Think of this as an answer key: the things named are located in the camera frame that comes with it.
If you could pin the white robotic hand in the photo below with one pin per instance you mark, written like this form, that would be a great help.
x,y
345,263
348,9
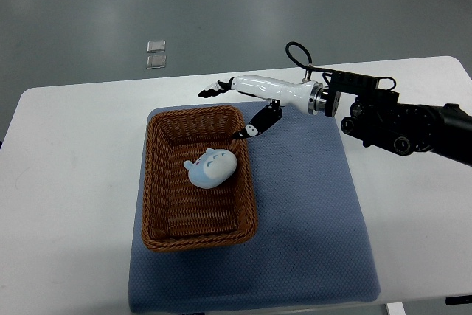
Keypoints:
x,y
304,96

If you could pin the blue white plush toy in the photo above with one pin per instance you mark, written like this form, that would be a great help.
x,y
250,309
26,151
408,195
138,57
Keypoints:
x,y
212,168

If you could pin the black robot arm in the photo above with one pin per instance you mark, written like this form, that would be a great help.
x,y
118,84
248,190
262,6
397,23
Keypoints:
x,y
376,117

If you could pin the brown wicker basket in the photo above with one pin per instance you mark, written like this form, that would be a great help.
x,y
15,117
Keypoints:
x,y
197,189

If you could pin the lower floor socket plate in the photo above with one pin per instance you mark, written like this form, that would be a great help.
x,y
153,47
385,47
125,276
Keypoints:
x,y
156,61

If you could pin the floor socket plate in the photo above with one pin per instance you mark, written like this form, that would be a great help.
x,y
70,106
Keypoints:
x,y
156,46
156,61

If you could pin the upper floor socket plate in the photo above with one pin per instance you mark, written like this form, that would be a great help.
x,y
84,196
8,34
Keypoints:
x,y
156,46

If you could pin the blue quilted mat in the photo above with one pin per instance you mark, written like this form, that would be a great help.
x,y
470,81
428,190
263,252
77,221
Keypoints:
x,y
311,246

